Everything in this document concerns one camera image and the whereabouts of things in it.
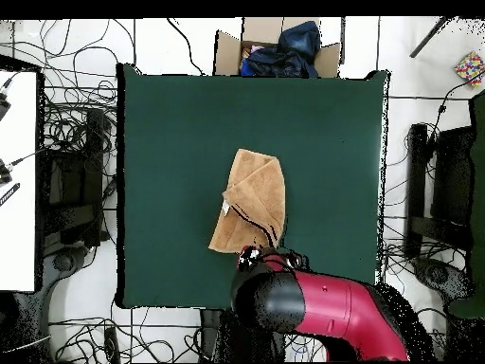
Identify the black ridged strip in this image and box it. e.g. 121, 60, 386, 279
0, 182, 21, 208

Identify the dark green table cloth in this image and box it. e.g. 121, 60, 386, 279
116, 63, 391, 310

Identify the brown cardboard box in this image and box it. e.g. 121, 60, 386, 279
213, 16, 342, 79

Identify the grey metal rod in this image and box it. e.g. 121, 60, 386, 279
408, 16, 454, 59

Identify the dark green side cloth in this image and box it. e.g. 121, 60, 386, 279
446, 88, 485, 319

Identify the dark blue clothing pile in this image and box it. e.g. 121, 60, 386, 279
240, 20, 322, 79

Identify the black cable tangle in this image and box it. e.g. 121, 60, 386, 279
380, 211, 448, 342
37, 18, 118, 160

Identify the orange terry towel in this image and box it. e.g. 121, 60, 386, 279
207, 148, 286, 254

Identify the black desk device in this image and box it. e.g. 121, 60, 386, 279
0, 158, 13, 187
0, 90, 12, 122

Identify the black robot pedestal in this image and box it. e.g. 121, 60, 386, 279
199, 308, 287, 363

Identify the black pedestal foot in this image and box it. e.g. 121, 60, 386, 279
51, 250, 79, 273
414, 257, 473, 300

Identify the black power strip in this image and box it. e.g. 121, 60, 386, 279
103, 326, 121, 363

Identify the white desk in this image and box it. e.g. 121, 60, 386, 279
0, 69, 39, 293

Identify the black frame stand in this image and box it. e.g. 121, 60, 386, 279
403, 122, 475, 259
39, 107, 111, 247

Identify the multicoloured patterned item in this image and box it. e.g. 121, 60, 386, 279
454, 50, 485, 87

